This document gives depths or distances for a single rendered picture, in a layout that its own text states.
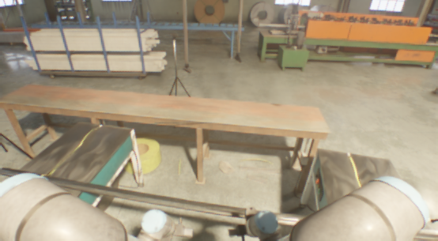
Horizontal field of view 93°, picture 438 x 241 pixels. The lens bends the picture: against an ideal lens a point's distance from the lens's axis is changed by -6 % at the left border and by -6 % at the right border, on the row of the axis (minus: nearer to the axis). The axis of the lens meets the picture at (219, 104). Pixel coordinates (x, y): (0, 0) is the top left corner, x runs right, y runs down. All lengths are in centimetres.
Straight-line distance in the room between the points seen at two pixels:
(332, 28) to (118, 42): 528
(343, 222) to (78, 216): 45
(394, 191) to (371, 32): 689
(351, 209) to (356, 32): 674
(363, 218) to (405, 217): 9
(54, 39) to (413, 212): 569
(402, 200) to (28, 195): 68
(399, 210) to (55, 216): 59
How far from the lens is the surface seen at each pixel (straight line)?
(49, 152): 215
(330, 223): 47
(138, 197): 150
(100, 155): 192
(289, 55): 578
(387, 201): 52
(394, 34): 775
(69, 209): 48
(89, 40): 527
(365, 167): 200
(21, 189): 55
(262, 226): 99
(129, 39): 490
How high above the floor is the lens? 189
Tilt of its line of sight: 29 degrees down
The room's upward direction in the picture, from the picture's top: 2 degrees clockwise
